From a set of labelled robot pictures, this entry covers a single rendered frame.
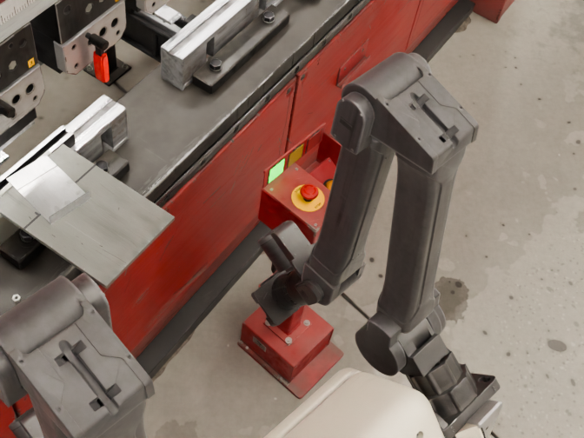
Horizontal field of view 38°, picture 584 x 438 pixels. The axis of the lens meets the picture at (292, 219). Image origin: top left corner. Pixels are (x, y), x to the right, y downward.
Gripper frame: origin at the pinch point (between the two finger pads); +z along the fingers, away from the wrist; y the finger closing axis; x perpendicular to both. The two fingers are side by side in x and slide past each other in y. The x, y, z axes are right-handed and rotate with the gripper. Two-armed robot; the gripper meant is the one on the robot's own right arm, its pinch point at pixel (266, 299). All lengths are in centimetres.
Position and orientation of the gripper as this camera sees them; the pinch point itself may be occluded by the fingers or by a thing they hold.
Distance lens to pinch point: 144.2
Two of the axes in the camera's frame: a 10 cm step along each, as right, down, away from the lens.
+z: -4.1, 2.2, 8.9
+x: 5.7, 8.2, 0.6
